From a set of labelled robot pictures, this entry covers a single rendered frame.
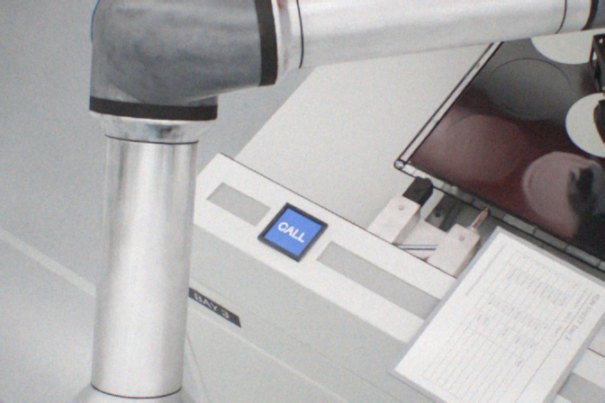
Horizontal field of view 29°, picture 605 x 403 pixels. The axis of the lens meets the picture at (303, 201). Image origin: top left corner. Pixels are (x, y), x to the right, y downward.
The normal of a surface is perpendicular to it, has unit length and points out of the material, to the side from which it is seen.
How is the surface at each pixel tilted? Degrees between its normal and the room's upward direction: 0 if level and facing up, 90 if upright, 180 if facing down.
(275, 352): 90
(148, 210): 48
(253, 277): 90
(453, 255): 0
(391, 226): 0
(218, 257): 90
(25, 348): 0
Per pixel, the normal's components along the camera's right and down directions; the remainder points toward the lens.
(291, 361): -0.58, 0.69
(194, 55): -0.12, 0.46
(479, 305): -0.08, -0.58
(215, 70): 0.01, 0.73
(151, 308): 0.34, 0.18
